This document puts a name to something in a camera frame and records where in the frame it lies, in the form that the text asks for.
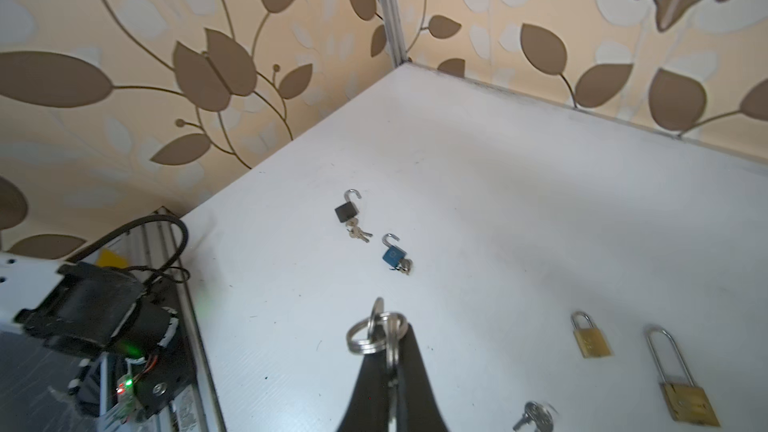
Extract blue small padlock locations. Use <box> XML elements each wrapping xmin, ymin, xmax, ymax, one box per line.
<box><xmin>382</xmin><ymin>233</ymin><xmax>413</xmax><ymax>275</ymax></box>

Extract black padlock key ring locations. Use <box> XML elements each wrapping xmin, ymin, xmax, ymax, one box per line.
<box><xmin>345</xmin><ymin>296</ymin><xmax>410</xmax><ymax>373</ymax></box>

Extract small key pair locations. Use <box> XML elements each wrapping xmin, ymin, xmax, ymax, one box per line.
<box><xmin>513</xmin><ymin>401</ymin><xmax>559</xmax><ymax>432</ymax></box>

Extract brass padlock with key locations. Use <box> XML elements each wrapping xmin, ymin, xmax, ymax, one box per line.
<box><xmin>571</xmin><ymin>311</ymin><xmax>613</xmax><ymax>359</ymax></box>

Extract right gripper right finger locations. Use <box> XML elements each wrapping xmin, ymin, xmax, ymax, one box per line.
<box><xmin>395</xmin><ymin>325</ymin><xmax>448</xmax><ymax>432</ymax></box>

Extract dark small padlock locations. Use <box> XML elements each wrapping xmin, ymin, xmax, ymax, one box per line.
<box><xmin>334</xmin><ymin>189</ymin><xmax>372</xmax><ymax>243</ymax></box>

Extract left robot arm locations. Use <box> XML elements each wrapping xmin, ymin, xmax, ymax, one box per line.
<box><xmin>1</xmin><ymin>214</ymin><xmax>207</xmax><ymax>431</ymax></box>

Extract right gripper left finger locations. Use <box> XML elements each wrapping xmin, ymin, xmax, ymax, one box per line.
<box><xmin>338</xmin><ymin>350</ymin><xmax>391</xmax><ymax>432</ymax></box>

